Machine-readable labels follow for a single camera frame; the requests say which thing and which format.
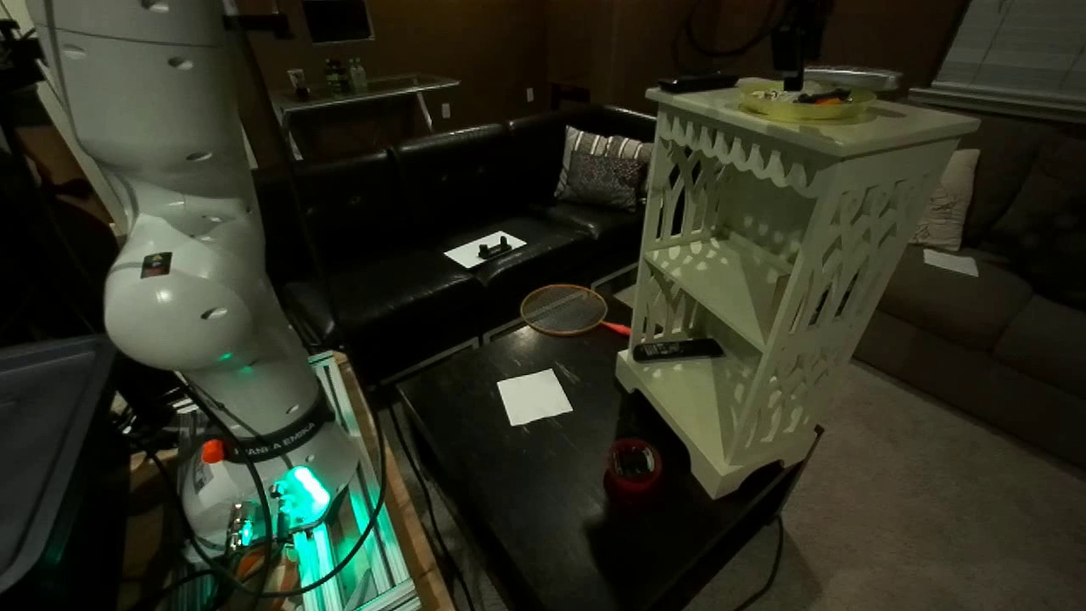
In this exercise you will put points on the small black object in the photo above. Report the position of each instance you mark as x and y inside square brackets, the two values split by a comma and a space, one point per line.
[495, 247]

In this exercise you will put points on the black leather sofa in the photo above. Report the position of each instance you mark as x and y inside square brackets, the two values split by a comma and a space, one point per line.
[395, 260]

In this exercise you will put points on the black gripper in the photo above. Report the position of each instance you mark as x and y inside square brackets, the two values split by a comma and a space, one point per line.
[802, 29]

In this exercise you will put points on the white lattice shelf unit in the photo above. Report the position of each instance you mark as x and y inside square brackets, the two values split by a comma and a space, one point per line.
[725, 393]

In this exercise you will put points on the wide black remote control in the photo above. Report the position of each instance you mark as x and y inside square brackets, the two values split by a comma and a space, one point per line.
[697, 83]

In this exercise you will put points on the dark wall frame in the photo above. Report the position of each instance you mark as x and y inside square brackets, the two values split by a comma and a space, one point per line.
[337, 17]

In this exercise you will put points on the black white patterned pillow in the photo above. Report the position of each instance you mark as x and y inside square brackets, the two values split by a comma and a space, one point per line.
[601, 168]

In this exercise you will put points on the grey fabric sofa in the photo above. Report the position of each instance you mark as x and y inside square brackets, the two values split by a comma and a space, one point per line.
[987, 339]

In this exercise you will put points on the dark cushion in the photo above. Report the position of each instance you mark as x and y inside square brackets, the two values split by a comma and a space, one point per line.
[1037, 226]

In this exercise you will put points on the small bottles group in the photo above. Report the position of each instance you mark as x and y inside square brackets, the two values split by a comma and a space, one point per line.
[340, 74]

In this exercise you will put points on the light patterned cushion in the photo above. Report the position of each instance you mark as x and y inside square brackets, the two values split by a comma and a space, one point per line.
[949, 206]

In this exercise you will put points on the slim black remote control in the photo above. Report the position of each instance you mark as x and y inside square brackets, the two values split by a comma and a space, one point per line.
[677, 346]

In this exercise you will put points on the window blind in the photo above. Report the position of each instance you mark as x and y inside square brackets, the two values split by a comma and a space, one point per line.
[1021, 50]

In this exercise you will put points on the glass console table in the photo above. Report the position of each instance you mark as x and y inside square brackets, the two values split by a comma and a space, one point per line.
[360, 93]

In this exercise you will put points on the grey plastic bin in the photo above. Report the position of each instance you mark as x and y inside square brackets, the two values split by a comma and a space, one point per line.
[44, 451]

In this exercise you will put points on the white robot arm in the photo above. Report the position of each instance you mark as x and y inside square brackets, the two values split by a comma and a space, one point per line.
[190, 226]

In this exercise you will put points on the silver remote control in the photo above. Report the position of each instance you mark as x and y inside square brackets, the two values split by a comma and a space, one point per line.
[861, 78]

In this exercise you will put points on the white paper sheet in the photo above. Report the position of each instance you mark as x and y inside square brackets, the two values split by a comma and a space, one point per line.
[953, 263]
[533, 399]

